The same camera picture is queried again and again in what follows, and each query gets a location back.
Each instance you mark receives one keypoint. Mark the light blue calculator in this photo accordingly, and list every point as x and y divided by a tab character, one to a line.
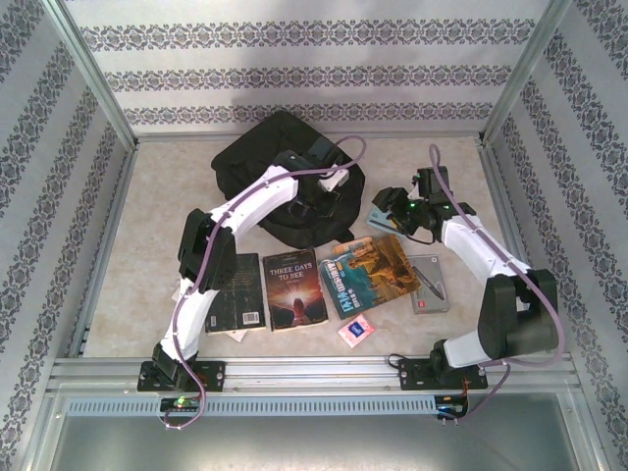
378	221

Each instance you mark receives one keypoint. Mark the blue orange landscape book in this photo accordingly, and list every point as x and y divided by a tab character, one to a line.
373	275

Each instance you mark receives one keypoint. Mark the black backpack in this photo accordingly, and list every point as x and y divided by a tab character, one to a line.
245	167

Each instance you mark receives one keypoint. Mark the grey pen box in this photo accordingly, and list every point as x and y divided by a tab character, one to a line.
429	294

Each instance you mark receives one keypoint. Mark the Three Days to See book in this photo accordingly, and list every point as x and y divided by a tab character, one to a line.
294	294

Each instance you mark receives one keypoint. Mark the dark paperback with barcode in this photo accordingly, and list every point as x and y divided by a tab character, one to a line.
240	294

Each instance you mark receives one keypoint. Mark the pink tissue packet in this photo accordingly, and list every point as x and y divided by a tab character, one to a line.
355	331

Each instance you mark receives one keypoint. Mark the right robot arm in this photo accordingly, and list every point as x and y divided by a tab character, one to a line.
490	255

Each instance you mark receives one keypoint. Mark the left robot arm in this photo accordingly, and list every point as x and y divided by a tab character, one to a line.
189	319

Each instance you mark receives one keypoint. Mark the white paper sheet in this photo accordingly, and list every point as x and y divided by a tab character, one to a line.
235	335

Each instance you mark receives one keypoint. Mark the right controller board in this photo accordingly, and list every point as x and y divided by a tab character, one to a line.
449	408

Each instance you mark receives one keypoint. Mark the controller board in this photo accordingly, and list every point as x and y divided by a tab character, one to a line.
449	408
180	403

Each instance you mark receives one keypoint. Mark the left controller board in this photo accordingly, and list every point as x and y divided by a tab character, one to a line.
180	403

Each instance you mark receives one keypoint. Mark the grey metal shelf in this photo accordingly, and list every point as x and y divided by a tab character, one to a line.
314	441

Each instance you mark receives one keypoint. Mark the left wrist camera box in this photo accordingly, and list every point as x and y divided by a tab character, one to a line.
336	179

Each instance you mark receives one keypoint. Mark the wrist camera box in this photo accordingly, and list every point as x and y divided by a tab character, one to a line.
336	179
416	190

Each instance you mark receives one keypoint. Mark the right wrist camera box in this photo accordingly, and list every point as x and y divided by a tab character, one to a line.
416	190

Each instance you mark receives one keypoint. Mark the right aluminium side rail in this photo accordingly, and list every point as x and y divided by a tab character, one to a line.
504	206

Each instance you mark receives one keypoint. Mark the aluminium side rail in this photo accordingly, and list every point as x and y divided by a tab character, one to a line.
504	206
105	245

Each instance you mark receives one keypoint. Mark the aluminium back rail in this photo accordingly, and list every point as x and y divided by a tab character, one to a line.
196	137

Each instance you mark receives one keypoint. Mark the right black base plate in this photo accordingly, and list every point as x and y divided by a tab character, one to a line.
412	375

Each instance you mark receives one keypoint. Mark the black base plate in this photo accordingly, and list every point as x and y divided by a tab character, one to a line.
211	375
412	375

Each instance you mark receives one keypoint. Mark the right aluminium frame post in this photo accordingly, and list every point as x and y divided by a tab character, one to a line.
523	73

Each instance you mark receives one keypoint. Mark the aluminium frame post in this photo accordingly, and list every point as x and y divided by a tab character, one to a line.
99	78
523	73

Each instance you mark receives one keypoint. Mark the aluminium mounting rail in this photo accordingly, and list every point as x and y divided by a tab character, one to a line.
314	375

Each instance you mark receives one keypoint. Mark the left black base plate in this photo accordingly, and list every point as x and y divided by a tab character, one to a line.
211	375

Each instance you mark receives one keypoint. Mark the left aluminium side rail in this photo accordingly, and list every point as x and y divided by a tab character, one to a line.
105	245

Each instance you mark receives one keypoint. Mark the left aluminium frame post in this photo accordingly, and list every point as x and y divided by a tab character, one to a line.
99	78

